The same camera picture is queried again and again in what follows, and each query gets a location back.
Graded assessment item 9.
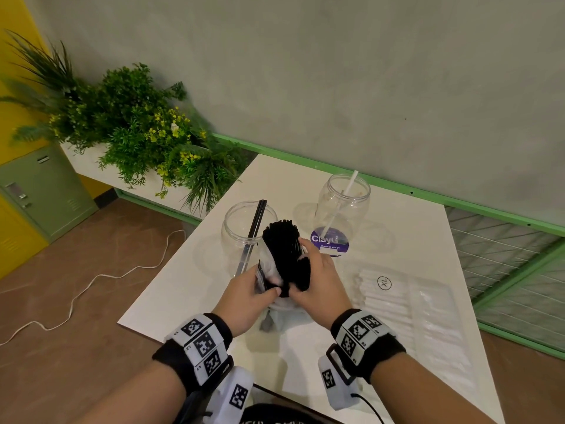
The green wall rail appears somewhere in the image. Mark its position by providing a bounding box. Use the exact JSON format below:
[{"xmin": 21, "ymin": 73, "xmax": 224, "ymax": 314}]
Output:
[{"xmin": 211, "ymin": 133, "xmax": 565, "ymax": 238}]

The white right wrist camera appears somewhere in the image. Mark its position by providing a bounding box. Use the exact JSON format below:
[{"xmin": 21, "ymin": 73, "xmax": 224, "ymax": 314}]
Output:
[{"xmin": 318, "ymin": 344, "xmax": 356, "ymax": 411}]

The black wristband with markers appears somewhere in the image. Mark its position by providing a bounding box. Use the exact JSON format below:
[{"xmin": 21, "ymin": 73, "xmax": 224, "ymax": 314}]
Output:
[
  {"xmin": 330, "ymin": 309, "xmax": 407, "ymax": 385},
  {"xmin": 152, "ymin": 312, "xmax": 234, "ymax": 395}
]

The clear pack of white straws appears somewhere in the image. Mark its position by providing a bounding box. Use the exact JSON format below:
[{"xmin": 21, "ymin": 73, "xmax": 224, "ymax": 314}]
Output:
[{"xmin": 346, "ymin": 259, "xmax": 479, "ymax": 395}]

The single black straw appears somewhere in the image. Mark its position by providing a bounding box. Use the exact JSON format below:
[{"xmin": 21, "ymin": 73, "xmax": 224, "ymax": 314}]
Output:
[{"xmin": 236, "ymin": 199, "xmax": 268, "ymax": 277}]

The bundle of black straws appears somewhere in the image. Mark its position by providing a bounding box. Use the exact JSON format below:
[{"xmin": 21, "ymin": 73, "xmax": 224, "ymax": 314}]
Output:
[{"xmin": 262, "ymin": 220, "xmax": 312, "ymax": 299}]

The yellow cabinet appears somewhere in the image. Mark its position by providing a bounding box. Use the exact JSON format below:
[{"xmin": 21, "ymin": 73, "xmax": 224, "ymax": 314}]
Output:
[{"xmin": 0, "ymin": 0, "xmax": 111, "ymax": 279}]

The person's black clothing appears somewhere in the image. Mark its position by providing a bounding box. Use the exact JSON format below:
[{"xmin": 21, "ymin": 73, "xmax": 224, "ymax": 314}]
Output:
[{"xmin": 240, "ymin": 403, "xmax": 329, "ymax": 424}]

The white cable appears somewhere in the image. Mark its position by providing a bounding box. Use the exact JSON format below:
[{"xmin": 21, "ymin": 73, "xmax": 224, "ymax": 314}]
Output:
[{"xmin": 0, "ymin": 229, "xmax": 186, "ymax": 347}]

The tall green grass plant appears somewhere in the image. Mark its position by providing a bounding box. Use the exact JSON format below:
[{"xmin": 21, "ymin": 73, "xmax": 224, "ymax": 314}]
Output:
[{"xmin": 0, "ymin": 31, "xmax": 87, "ymax": 146}]

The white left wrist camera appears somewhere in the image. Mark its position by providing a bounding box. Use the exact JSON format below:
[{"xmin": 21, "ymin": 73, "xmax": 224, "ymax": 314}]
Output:
[{"xmin": 204, "ymin": 366, "xmax": 255, "ymax": 424}]

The black right wristband with markers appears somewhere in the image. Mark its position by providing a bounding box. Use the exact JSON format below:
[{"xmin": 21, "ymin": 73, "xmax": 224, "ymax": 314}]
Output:
[{"xmin": 330, "ymin": 309, "xmax": 407, "ymax": 385}]

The clear plastic jar purple label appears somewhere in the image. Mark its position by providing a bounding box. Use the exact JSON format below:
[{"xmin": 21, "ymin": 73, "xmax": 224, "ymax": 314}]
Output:
[{"xmin": 310, "ymin": 174, "xmax": 371, "ymax": 257}]

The green metal locker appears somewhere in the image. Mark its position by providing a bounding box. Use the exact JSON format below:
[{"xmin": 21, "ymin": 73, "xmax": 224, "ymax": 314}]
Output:
[{"xmin": 0, "ymin": 143, "xmax": 99, "ymax": 243}]

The person's right forearm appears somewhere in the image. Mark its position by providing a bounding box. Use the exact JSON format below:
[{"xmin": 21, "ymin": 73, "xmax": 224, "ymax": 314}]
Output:
[{"xmin": 370, "ymin": 351, "xmax": 486, "ymax": 424}]

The person's left forearm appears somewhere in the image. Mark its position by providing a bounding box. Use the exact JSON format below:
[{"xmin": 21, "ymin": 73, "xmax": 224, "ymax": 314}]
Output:
[{"xmin": 75, "ymin": 360, "xmax": 188, "ymax": 424}]

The black left wristband with markers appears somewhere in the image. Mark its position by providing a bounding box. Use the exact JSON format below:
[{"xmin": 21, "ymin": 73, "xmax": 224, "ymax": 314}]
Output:
[{"xmin": 152, "ymin": 312, "xmax": 234, "ymax": 395}]

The white planter box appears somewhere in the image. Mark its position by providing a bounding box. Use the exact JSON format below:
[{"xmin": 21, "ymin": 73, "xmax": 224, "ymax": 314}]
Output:
[{"xmin": 61, "ymin": 142, "xmax": 208, "ymax": 219}]

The single white straw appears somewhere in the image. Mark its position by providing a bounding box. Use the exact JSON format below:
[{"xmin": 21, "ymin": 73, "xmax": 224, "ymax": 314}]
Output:
[{"xmin": 321, "ymin": 170, "xmax": 359, "ymax": 240}]

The person's right hand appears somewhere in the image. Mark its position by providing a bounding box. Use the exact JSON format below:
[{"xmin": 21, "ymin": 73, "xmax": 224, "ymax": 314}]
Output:
[{"xmin": 289, "ymin": 237, "xmax": 359, "ymax": 330}]

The bushy plant with yellow flowers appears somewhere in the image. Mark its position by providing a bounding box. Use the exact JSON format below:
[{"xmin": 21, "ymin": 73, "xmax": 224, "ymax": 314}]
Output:
[{"xmin": 49, "ymin": 63, "xmax": 253, "ymax": 218}]

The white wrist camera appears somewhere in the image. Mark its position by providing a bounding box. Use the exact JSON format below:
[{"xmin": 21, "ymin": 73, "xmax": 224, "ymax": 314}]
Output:
[
  {"xmin": 204, "ymin": 366, "xmax": 255, "ymax": 424},
  {"xmin": 318, "ymin": 344, "xmax": 356, "ymax": 411}
]

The green wire mesh panel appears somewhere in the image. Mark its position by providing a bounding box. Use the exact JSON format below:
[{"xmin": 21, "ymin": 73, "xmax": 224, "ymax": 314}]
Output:
[{"xmin": 445, "ymin": 206, "xmax": 565, "ymax": 361}]

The person's left hand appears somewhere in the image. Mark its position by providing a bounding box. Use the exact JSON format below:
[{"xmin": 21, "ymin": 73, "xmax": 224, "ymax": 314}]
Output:
[{"xmin": 212, "ymin": 265, "xmax": 283, "ymax": 338}]

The black camera cable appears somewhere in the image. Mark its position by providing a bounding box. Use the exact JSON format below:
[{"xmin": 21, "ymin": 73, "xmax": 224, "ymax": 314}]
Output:
[{"xmin": 350, "ymin": 393, "xmax": 385, "ymax": 424}]

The clear plastic straw bag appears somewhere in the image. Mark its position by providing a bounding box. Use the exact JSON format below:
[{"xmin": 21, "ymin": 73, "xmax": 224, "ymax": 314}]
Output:
[{"xmin": 256, "ymin": 236, "xmax": 312, "ymax": 332}]

